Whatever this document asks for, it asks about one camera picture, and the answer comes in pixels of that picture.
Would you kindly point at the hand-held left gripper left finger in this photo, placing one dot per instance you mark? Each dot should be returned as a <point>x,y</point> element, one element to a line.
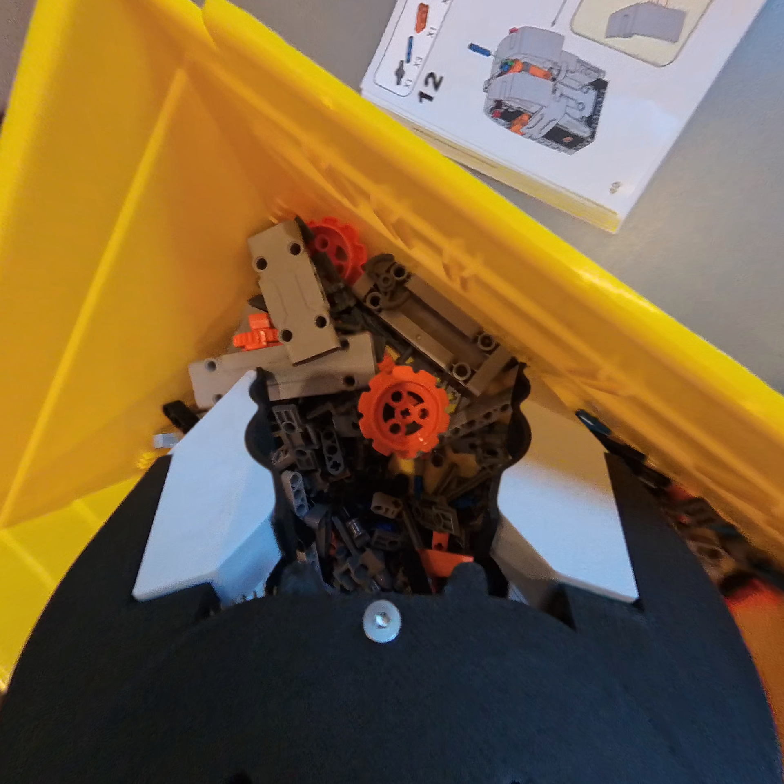
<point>208,490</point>

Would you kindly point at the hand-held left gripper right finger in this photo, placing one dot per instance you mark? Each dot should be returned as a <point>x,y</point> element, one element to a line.
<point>563,508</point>

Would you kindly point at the pile of building parts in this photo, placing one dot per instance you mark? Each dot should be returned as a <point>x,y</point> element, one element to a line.
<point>367,490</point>

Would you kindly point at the yellow plastic bin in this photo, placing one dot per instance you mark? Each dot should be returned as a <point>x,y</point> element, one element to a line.
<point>122,245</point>

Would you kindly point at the orange slotted panel piece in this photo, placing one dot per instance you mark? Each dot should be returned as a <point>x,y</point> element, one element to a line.
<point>447,560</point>

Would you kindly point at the light grey holed panel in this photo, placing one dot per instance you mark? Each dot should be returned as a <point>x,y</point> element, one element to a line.
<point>318,373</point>

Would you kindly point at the light grey rectangular plate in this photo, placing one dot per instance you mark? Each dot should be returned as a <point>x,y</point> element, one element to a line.
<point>294,288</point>

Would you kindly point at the open instruction booklet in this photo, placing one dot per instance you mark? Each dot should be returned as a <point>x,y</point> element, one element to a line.
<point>643,141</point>

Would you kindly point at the long light grey frame beam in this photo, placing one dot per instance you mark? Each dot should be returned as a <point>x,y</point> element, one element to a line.
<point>429,324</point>

